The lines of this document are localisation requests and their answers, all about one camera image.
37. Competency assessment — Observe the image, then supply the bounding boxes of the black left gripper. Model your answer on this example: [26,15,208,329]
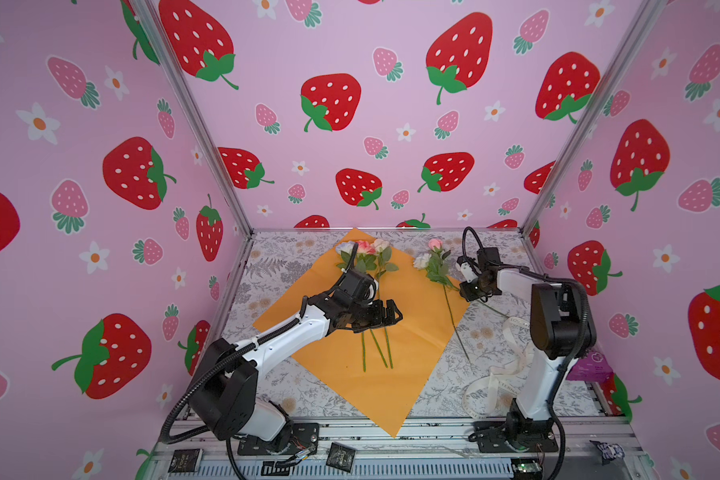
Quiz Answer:
[348,298,403,331]

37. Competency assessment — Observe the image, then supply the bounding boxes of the white fake flower stem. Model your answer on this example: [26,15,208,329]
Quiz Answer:
[413,249,456,290]

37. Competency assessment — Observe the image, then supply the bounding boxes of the orange wrapping paper sheet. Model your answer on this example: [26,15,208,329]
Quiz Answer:
[240,231,474,436]

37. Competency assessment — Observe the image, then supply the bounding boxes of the pink fake rose stem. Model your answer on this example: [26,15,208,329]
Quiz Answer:
[355,239,389,368]

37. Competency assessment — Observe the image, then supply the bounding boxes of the white fake rose stem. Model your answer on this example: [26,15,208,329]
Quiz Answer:
[335,242,367,373]

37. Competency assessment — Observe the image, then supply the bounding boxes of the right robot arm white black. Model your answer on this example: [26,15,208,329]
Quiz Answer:
[457,247,596,453]

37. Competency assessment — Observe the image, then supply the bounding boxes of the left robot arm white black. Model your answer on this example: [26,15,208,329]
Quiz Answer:
[159,270,403,452]

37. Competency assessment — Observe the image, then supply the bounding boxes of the floral patterned table mat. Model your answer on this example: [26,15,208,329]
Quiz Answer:
[223,230,604,418]

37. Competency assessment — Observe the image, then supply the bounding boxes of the white ribbon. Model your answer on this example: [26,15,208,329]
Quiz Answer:
[462,316,534,420]

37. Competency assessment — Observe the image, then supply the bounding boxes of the purple snack bag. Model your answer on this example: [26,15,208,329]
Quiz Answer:
[566,349,614,383]

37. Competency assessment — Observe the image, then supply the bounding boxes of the black square tag middle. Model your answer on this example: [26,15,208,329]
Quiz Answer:
[326,442,356,473]

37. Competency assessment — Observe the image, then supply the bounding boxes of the black square tag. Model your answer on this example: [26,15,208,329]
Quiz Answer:
[326,442,356,473]
[167,448,203,474]

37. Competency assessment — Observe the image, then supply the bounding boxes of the black square tag left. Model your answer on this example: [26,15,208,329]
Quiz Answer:
[167,448,203,474]

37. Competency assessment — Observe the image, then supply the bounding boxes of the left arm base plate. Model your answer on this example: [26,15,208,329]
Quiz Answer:
[236,422,320,456]

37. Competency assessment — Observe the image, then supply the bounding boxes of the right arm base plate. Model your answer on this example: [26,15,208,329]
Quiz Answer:
[468,421,559,454]

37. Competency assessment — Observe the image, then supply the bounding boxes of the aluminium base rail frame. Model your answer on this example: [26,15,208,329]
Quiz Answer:
[146,417,659,479]

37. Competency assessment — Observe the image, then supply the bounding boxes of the right aluminium corner post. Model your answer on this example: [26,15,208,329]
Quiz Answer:
[519,0,666,240]

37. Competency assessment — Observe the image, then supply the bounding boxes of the aluminium corner post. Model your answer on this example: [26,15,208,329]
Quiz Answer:
[133,0,254,239]
[519,0,666,240]

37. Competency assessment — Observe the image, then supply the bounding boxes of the left aluminium corner post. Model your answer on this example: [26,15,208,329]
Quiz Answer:
[133,0,254,239]

